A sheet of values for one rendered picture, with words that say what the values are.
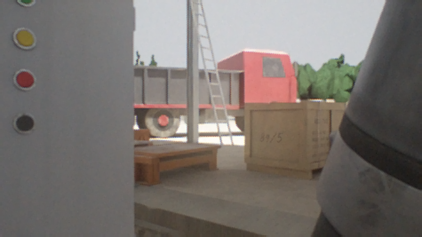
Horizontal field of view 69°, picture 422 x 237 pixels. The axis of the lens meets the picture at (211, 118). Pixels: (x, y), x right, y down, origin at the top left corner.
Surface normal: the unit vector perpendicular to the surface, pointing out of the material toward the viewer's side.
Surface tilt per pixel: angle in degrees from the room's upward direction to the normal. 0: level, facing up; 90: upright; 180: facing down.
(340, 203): 87
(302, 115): 90
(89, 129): 90
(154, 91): 90
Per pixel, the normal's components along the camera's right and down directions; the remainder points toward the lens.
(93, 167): 0.80, 0.00
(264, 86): 0.34, 0.00
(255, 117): -0.71, 0.00
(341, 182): -0.96, -0.06
